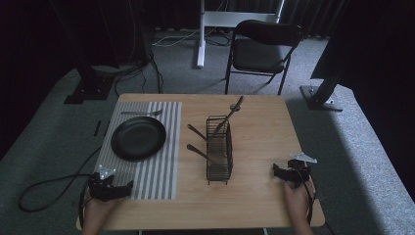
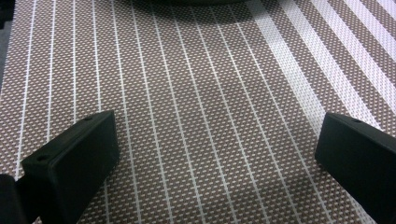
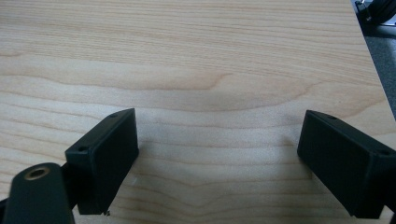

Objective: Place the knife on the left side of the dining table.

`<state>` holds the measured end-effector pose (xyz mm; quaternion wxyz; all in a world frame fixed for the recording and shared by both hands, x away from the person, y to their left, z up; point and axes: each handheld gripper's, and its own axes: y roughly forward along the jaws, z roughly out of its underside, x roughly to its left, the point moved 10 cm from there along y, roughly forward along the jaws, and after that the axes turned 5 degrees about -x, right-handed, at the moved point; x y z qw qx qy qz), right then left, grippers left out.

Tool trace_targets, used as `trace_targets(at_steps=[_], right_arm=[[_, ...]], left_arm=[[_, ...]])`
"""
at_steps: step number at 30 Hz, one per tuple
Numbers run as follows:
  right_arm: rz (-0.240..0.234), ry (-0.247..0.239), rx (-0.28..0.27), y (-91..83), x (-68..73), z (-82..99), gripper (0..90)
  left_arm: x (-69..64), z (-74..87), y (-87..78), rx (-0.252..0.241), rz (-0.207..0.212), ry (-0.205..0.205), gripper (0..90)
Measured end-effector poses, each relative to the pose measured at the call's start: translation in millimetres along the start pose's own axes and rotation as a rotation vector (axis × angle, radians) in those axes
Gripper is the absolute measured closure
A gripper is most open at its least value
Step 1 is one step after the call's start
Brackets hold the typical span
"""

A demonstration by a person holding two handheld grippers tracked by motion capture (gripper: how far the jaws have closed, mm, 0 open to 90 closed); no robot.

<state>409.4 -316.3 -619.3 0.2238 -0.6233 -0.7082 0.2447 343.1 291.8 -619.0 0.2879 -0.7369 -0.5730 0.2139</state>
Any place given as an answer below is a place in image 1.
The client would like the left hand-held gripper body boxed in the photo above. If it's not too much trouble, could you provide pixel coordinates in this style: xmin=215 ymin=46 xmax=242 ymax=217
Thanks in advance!
xmin=87 ymin=164 xmax=119 ymax=203

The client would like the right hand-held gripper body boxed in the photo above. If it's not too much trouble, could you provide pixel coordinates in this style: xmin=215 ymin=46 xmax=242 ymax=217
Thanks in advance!
xmin=286 ymin=152 xmax=318 ymax=190

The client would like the person's left hand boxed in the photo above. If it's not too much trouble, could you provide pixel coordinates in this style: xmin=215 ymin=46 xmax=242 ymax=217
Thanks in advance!
xmin=81 ymin=190 xmax=127 ymax=227

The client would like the person's right hand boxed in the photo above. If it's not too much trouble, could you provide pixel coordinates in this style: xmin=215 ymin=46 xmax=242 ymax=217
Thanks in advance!
xmin=282 ymin=176 xmax=317 ymax=227

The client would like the grey striped placemat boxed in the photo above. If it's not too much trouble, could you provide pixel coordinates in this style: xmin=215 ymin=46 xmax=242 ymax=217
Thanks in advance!
xmin=93 ymin=101 xmax=183 ymax=201

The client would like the black round plate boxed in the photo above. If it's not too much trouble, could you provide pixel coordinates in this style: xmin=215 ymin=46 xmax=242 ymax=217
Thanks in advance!
xmin=110 ymin=116 xmax=167 ymax=163

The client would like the metal fork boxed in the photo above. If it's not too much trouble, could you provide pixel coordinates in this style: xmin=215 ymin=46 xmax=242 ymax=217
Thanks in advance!
xmin=120 ymin=109 xmax=163 ymax=118

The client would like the black metal stand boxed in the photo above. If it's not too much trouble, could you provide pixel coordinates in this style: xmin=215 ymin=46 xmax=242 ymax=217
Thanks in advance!
xmin=299 ymin=45 xmax=353 ymax=113
xmin=48 ymin=0 xmax=115 ymax=106

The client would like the black folding chair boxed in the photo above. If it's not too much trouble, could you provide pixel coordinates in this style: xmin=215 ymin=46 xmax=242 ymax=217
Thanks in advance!
xmin=223 ymin=19 xmax=304 ymax=97

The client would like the dark curtain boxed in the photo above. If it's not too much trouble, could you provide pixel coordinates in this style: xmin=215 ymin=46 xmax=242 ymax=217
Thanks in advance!
xmin=282 ymin=0 xmax=347 ymax=39

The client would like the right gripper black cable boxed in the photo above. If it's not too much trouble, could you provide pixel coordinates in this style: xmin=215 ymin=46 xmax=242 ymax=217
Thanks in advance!
xmin=300 ymin=174 xmax=317 ymax=227

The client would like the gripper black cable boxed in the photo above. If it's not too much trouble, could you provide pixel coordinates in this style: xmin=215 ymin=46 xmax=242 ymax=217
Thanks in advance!
xmin=300 ymin=174 xmax=317 ymax=227
xmin=18 ymin=146 xmax=103 ymax=213

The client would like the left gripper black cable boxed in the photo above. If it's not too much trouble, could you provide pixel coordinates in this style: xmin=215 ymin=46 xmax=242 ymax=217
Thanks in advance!
xmin=18 ymin=146 xmax=103 ymax=213

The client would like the black wire cutlery holder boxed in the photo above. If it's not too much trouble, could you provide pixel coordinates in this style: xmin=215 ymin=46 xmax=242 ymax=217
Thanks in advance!
xmin=206 ymin=115 xmax=234 ymax=186

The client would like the long dark-handled knife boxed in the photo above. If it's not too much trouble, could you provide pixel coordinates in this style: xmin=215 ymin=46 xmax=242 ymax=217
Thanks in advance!
xmin=207 ymin=95 xmax=246 ymax=143

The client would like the dark-handled cutlery piece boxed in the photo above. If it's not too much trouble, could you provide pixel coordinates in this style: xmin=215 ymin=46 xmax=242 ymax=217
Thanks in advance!
xmin=186 ymin=123 xmax=209 ymax=143
xmin=186 ymin=143 xmax=227 ymax=165

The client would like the bundle of black floor cables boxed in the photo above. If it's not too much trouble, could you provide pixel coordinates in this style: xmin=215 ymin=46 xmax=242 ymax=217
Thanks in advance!
xmin=97 ymin=48 xmax=164 ymax=98

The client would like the white floor cable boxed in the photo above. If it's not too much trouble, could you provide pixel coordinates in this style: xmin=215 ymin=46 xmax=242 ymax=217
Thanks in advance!
xmin=151 ymin=28 xmax=201 ymax=48

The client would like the white desk frame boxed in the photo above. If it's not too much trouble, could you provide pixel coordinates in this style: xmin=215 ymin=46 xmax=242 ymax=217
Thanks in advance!
xmin=196 ymin=0 xmax=286 ymax=70

